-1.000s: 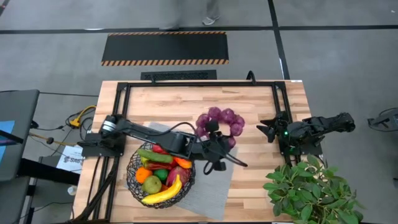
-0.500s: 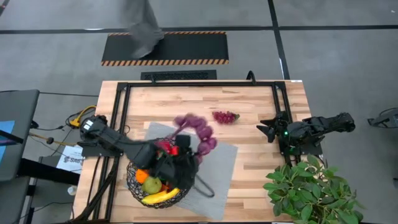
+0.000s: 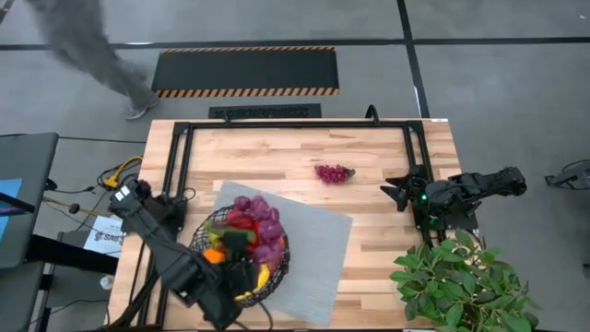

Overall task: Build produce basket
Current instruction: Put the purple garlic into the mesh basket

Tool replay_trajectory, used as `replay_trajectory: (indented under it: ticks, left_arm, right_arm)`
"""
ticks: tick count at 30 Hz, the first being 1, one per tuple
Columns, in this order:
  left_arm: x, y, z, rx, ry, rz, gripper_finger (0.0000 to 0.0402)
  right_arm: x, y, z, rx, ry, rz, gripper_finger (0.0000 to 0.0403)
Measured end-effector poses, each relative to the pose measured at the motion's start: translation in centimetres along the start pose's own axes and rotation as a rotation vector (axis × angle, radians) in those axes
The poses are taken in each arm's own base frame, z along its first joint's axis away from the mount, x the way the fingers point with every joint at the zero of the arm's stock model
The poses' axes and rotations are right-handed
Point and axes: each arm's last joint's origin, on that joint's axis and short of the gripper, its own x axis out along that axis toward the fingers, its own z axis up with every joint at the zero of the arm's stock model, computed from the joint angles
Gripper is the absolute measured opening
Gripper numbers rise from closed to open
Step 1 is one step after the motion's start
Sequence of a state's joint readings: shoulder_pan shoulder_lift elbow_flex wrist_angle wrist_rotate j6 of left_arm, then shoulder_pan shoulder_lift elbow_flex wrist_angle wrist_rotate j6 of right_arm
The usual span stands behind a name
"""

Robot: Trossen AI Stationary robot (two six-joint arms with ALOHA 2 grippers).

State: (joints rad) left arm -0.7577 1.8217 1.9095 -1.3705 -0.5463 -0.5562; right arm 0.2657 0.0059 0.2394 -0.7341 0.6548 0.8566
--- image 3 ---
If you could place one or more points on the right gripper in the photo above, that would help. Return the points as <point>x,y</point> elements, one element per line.
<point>418,189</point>

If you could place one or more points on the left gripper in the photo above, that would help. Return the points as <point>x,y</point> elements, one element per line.
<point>230,295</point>

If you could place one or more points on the orange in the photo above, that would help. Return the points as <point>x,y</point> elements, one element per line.
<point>213,256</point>

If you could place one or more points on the red bell pepper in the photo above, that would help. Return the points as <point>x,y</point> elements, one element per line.
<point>242,221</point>

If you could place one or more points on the large purple grape bunch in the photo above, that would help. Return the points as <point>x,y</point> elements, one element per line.
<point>267,228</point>

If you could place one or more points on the yellow banana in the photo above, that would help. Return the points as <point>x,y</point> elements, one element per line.
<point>263,279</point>

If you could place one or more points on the small red grape bunch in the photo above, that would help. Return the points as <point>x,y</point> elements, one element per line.
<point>333,174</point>

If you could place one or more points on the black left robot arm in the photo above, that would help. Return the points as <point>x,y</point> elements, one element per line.
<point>161,249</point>

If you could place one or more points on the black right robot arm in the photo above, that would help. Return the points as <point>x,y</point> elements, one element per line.
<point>475,189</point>

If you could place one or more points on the grey woven placemat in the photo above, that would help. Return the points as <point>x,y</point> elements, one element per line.
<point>318,258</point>

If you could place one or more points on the green leafy potted plant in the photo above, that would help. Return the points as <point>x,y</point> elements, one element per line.
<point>461,286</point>

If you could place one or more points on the white printed paper sheet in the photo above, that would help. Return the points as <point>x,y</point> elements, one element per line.
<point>103,237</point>

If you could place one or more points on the white cup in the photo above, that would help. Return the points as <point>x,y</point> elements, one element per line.
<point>107,282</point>

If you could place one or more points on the black floor grille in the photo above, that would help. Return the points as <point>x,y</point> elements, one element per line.
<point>265,111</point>

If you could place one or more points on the black cart crossbar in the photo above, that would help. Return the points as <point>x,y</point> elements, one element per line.
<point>69,253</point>

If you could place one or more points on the stick with black knob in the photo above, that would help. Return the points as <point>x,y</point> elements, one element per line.
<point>74,208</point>

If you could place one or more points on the black hazard-striped floor mat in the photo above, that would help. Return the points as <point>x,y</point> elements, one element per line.
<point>244,69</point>

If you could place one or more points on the grey cart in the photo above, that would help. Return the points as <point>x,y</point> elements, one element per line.
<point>27,184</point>

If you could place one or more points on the blue sheet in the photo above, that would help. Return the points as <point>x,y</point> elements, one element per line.
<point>7,203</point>

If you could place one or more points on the person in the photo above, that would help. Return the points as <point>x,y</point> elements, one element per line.
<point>87,46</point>

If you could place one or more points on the black metal table frame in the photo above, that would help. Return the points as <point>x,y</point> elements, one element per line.
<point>299,124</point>

